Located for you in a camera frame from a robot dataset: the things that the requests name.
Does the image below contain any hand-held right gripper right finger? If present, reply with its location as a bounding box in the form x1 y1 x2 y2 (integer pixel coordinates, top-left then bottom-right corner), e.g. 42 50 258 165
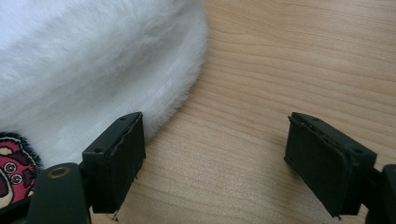
283 111 378 218

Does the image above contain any white furry plush item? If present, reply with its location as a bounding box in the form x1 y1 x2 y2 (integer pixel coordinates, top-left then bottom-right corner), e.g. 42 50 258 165
0 0 209 169

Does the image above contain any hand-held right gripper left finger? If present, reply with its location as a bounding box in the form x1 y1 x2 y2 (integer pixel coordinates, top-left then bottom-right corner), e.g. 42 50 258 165
81 111 147 215

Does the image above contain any red cartoon bear patch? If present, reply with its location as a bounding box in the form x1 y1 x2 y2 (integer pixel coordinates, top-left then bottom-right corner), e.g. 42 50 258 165
0 132 43 210

